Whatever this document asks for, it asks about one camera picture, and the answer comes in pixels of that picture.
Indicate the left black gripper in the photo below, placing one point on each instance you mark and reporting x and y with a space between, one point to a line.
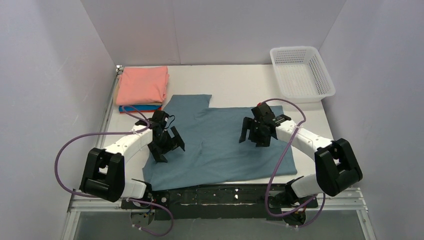
164 143

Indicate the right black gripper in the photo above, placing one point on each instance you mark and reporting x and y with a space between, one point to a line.
256 131

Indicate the blue-grey t shirt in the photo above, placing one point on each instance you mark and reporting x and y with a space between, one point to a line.
213 153

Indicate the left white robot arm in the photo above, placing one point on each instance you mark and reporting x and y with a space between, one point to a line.
104 172

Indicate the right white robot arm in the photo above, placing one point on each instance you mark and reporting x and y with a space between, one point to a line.
336 166

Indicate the orange folded t shirt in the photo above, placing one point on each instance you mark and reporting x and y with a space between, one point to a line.
137 110

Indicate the blue folded t shirt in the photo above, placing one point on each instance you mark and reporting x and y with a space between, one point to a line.
143 106

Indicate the pink folded t shirt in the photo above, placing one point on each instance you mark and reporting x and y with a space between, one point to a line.
138 85

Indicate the white plastic basket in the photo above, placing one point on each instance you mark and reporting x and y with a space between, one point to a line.
301 74

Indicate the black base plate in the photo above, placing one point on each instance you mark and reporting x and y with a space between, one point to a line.
216 201

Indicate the aluminium frame rail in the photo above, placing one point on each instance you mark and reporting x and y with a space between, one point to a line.
230 86

